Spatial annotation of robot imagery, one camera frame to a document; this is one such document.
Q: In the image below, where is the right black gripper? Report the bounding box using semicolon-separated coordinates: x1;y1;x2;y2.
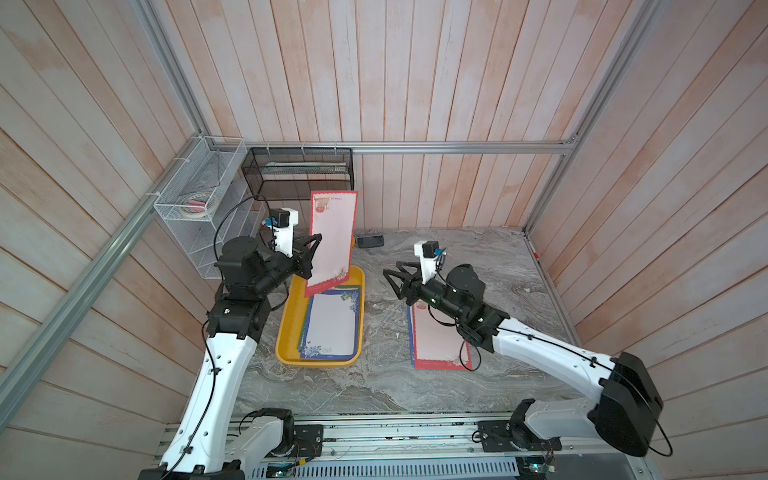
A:
386;262;467;327

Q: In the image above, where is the yellow plastic storage tray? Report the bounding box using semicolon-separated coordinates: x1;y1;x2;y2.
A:
275;266;365;368

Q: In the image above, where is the red bordered stationery paper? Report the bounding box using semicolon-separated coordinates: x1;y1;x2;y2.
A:
411;301;475;371
305;191;358;297

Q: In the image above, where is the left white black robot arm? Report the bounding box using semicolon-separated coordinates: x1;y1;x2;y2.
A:
139;228;322;479

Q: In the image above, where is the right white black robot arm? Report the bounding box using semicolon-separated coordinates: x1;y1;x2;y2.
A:
383;262;663;457

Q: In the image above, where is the tape roll on shelf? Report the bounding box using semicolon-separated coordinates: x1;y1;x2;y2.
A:
178;191;218;219

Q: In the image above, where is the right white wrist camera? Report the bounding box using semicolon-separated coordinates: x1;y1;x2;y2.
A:
414;240;445;284

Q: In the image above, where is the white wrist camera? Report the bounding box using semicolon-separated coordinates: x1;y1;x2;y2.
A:
414;240;445;284
264;208;299;258

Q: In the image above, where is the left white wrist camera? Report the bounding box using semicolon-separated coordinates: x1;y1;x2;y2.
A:
264;208;299;258

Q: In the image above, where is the black mesh wall basket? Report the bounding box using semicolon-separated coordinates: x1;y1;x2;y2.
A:
241;146;356;201

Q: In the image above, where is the white wire shelf rack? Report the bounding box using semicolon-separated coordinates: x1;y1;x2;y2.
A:
155;136;264;281

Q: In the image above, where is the aluminium front rail frame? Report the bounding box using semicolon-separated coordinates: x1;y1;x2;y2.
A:
149;411;652;480

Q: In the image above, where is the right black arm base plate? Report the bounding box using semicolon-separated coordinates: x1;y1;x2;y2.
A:
474;420;562;453

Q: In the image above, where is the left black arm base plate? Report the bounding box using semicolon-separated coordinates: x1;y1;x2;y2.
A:
241;423;325;460

